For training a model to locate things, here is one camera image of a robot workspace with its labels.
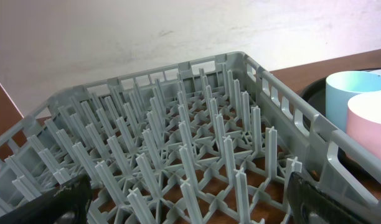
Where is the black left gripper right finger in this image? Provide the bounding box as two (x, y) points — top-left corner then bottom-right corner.
(286, 172), (367, 224)

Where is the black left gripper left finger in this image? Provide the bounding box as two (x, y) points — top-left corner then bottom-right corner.
(0, 174), (93, 224)

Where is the pink cup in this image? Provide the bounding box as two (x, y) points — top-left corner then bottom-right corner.
(346, 92), (381, 160)

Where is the light blue cup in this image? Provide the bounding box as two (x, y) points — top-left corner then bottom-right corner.
(325, 71), (381, 132)

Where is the grey dishwasher rack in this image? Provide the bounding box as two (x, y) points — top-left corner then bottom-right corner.
(0, 52), (381, 223)

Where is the round black tray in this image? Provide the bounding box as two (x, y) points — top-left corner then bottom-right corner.
(299, 67), (381, 184)

